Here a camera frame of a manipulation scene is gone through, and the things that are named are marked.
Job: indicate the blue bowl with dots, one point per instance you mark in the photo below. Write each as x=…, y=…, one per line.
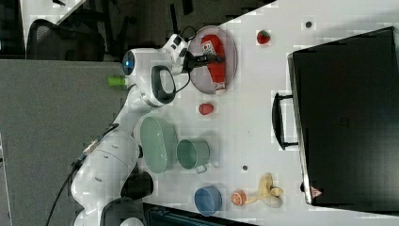
x=208, y=200

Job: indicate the green cup with handle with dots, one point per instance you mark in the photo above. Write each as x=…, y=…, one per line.
x=193, y=154

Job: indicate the red ketchup bottle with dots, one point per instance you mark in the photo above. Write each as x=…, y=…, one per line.
x=212, y=45

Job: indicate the black office chair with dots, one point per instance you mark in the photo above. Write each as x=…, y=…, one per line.
x=48, y=41

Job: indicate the red toy tomato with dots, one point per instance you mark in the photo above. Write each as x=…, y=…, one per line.
x=206, y=109

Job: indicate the toy orange half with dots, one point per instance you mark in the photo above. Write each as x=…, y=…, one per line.
x=238, y=197

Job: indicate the grey round plate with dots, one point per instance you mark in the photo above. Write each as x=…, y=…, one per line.
x=201, y=77

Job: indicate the green perforated colander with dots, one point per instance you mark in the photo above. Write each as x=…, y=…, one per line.
x=159, y=142

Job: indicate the red toy strawberry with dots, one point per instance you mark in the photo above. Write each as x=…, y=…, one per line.
x=263, y=37

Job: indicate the toy peeled banana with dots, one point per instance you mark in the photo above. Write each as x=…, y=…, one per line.
x=267, y=192

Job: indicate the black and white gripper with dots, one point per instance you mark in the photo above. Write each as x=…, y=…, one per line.
x=177, y=47

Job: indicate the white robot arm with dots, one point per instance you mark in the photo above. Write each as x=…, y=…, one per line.
x=106, y=164

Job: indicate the black and steel toaster oven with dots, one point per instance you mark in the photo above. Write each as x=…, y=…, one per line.
x=345, y=96

